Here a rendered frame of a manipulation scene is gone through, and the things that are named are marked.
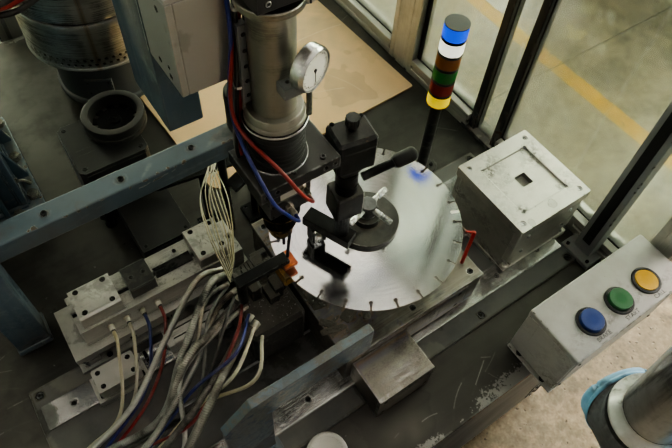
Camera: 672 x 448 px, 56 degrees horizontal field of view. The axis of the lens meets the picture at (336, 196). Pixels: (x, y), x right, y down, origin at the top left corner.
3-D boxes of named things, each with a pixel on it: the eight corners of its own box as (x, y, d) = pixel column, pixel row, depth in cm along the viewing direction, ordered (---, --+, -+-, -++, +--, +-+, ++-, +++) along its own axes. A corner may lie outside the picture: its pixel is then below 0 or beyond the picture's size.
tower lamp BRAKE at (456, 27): (455, 24, 110) (459, 10, 107) (472, 39, 108) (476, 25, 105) (435, 33, 108) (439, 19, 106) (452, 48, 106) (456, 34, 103)
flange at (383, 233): (343, 187, 110) (344, 178, 108) (405, 204, 109) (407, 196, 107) (324, 238, 104) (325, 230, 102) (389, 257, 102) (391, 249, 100)
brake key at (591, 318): (587, 308, 106) (592, 303, 104) (605, 327, 104) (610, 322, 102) (571, 320, 104) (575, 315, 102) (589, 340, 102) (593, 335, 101)
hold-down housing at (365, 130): (353, 191, 94) (364, 97, 78) (367, 215, 92) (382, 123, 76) (319, 203, 93) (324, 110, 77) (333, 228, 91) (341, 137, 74)
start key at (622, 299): (615, 288, 108) (620, 283, 106) (633, 306, 106) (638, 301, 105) (599, 300, 107) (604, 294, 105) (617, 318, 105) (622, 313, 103)
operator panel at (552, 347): (607, 272, 126) (640, 233, 114) (650, 315, 121) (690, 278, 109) (506, 345, 116) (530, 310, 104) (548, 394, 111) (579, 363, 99)
